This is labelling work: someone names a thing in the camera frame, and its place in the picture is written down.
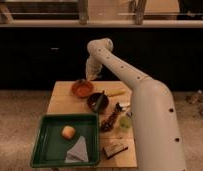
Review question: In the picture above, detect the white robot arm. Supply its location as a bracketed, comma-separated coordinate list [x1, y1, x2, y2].
[85, 38, 187, 171]

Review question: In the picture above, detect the dark brown bowl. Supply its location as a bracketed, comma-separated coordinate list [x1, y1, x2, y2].
[87, 92, 109, 113]

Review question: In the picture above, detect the red bowl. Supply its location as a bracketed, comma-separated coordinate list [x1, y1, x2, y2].
[71, 79, 94, 98]

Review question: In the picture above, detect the wooden table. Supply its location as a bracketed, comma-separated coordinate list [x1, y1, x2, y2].
[47, 81, 137, 169]

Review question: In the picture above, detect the brown spotted toy giraffe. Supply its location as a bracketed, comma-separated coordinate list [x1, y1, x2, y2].
[100, 104, 122, 132]

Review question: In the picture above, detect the orange round fruit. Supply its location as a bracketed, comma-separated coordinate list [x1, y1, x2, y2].
[61, 126, 75, 140]

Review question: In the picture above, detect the grey folded cloth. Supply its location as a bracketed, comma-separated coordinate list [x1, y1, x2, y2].
[65, 136, 89, 163]

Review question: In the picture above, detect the green plastic tray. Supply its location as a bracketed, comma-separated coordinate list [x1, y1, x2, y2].
[30, 114, 100, 168]

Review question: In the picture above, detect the wooden railing shelf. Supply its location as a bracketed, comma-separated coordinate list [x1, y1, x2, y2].
[0, 0, 203, 27]

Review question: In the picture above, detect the yellow handled tool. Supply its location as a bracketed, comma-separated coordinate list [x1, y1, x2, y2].
[107, 91, 125, 97]

